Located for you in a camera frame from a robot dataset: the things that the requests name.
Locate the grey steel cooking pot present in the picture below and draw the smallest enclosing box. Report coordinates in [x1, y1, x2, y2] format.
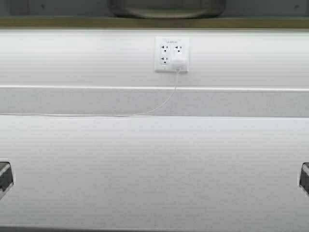
[107, 0, 226, 19]

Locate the white plug with cable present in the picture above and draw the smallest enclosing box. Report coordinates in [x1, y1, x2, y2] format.
[0, 58, 186, 117]

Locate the left metal robot base bracket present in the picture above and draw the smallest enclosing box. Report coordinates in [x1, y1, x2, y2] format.
[0, 161, 14, 198]

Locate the right metal robot base bracket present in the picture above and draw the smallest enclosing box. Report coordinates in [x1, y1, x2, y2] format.
[299, 162, 309, 194]

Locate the white wall power outlet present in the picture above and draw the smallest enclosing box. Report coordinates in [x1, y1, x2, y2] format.
[154, 37, 190, 73]

